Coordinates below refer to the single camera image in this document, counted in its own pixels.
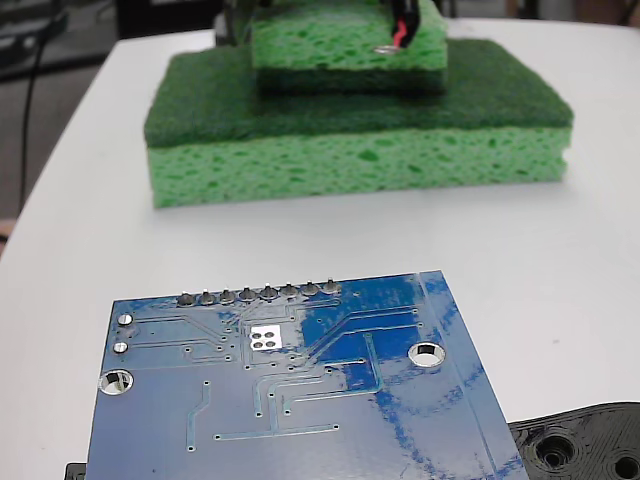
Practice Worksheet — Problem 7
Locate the red wire with metal loop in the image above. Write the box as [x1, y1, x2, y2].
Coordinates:
[373, 17, 414, 55]

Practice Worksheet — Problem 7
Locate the blue printed circuit board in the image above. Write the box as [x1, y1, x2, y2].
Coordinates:
[85, 269, 531, 480]

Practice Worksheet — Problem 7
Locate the small green scouring sponge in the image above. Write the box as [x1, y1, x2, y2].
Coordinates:
[249, 0, 449, 96]

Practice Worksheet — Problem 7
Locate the large green scouring sponge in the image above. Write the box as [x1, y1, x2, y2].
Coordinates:
[143, 38, 575, 210]

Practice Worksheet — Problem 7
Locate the dark desk equipment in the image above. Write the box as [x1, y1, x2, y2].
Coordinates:
[0, 0, 71, 81]

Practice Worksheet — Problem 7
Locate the thin black cable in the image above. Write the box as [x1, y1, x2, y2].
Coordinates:
[17, 14, 51, 216]

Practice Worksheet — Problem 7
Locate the black plastic mount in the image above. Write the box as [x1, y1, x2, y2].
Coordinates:
[64, 399, 640, 480]

